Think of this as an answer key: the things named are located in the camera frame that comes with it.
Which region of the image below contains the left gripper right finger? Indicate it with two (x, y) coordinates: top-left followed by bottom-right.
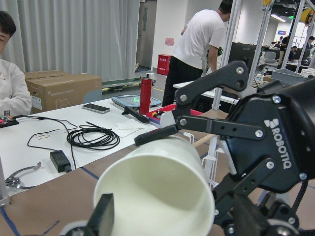
(232, 193), (270, 236)

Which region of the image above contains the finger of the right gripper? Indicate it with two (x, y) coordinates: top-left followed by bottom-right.
(134, 125), (178, 146)

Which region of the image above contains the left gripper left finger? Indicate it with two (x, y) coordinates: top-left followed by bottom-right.
(85, 193), (115, 236)

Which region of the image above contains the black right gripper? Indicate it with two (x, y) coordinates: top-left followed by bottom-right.
(160, 61), (315, 236)

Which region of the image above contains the white cream plastic cup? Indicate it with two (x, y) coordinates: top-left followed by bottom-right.
(94, 136), (215, 236)

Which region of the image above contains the red parts tray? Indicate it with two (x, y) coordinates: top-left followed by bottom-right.
(145, 104), (205, 122)

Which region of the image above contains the red water bottle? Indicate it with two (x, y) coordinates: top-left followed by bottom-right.
(139, 77), (152, 115)

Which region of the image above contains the blue teach pendant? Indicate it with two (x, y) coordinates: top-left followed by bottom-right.
(111, 94), (162, 110)

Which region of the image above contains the black smartphone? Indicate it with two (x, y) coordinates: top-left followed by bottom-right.
(82, 103), (110, 114)

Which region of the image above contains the black power adapter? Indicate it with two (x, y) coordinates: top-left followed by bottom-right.
(50, 150), (72, 173)

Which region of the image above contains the man in white shirt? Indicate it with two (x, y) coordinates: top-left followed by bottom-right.
(162, 0), (233, 107)

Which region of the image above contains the cardboard box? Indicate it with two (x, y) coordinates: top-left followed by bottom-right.
(25, 70), (102, 114)

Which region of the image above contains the seated person white sweater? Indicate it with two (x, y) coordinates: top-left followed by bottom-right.
(0, 11), (32, 117)

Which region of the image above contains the white wire cup rack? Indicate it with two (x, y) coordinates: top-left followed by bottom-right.
(183, 132), (236, 188)

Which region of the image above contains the coiled black cable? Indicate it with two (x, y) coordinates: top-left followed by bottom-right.
(66, 124), (121, 150)

